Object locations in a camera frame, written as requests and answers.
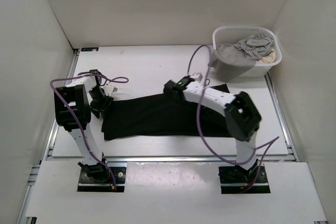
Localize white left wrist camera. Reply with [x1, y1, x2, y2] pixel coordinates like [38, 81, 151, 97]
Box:
[103, 84, 118, 97]

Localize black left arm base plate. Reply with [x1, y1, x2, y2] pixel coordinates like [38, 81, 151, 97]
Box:
[77, 162, 127, 193]

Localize grey garment in basket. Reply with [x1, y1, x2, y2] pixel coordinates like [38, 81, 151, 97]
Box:
[208, 34, 274, 82]

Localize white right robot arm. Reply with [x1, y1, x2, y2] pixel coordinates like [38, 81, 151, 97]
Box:
[163, 73, 261, 182]

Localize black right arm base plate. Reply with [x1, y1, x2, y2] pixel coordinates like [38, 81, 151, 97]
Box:
[218, 166, 271, 195]

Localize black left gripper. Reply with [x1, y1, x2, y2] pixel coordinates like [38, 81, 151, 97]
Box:
[89, 87, 114, 120]

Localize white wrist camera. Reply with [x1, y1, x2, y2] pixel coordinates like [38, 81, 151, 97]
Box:
[189, 72, 203, 82]
[103, 84, 118, 97]

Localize beige garment in basket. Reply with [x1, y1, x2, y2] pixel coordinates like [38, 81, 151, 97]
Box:
[257, 47, 276, 64]

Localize black trousers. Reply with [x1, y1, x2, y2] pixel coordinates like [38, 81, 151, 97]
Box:
[101, 83, 237, 141]

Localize white laundry basket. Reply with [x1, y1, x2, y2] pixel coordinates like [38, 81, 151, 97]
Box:
[209, 26, 282, 81]

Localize dark label sticker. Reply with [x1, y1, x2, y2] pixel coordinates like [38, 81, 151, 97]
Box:
[80, 47, 99, 52]

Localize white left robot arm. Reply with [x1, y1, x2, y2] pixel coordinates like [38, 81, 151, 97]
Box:
[50, 69, 116, 189]

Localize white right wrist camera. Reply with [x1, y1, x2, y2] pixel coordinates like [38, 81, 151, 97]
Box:
[189, 72, 203, 82]

